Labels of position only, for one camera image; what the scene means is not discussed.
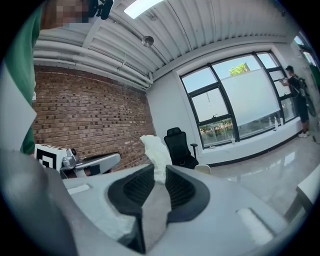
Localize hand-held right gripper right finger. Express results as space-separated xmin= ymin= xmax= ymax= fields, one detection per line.
xmin=147 ymin=164 xmax=296 ymax=256

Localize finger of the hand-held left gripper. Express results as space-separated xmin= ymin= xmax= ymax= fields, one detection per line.
xmin=75 ymin=153 xmax=122 ymax=177

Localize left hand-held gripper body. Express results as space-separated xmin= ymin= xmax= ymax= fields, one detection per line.
xmin=34 ymin=144 xmax=81 ymax=180

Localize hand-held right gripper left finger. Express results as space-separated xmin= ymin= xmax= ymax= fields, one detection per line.
xmin=62 ymin=163 xmax=156 ymax=255

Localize white paper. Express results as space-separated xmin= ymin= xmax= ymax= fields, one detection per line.
xmin=136 ymin=134 xmax=174 ymax=252

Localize black office chair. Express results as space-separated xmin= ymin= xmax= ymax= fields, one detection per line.
xmin=163 ymin=126 xmax=200 ymax=170

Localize black-framed window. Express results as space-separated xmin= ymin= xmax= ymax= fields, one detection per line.
xmin=179 ymin=51 xmax=298 ymax=148

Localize person in green shirt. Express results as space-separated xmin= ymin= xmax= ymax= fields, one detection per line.
xmin=0 ymin=4 xmax=45 ymax=156

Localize white ceiling pipes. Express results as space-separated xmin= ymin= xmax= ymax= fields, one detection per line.
xmin=33 ymin=39 xmax=154 ymax=89

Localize white roller blind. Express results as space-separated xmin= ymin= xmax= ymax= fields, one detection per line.
xmin=219 ymin=69 xmax=281 ymax=127

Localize white table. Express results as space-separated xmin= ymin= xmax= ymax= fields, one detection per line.
xmin=283 ymin=171 xmax=320 ymax=223

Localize round ceiling lamp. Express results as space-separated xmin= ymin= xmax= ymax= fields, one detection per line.
xmin=141 ymin=35 xmax=155 ymax=48

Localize person's head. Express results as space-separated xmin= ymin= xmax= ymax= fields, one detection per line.
xmin=39 ymin=0 xmax=93 ymax=31

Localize bright ceiling light panel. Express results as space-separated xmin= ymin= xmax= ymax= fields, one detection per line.
xmin=123 ymin=0 xmax=165 ymax=19

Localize black head camera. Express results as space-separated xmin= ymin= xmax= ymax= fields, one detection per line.
xmin=88 ymin=0 xmax=115 ymax=21

